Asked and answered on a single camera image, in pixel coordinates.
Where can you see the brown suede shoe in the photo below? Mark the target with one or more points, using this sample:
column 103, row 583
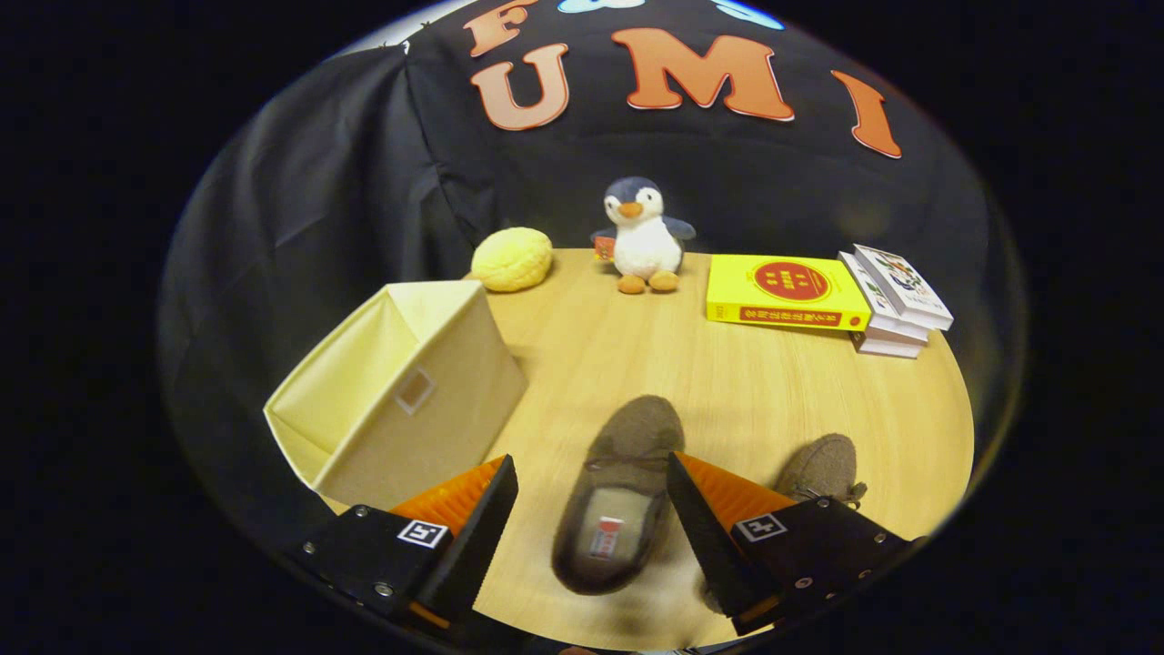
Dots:
column 637, row 432
column 818, row 468

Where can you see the white book with illustrated cover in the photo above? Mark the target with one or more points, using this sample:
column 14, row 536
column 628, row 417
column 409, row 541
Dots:
column 900, row 282

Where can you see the beige fabric storage box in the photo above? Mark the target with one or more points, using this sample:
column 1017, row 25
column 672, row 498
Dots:
column 436, row 418

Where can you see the yellow book with red circle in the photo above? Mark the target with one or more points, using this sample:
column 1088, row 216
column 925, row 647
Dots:
column 782, row 291

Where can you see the yellow round bun plush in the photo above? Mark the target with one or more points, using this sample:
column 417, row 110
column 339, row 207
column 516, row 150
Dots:
column 511, row 259

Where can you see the penguin plush toy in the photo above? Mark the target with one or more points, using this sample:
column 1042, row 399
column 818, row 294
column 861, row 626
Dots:
column 644, row 246

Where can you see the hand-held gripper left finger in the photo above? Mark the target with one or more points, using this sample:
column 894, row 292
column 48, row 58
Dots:
column 477, row 546

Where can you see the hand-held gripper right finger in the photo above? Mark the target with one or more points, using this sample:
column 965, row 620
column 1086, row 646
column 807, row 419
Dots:
column 705, row 546

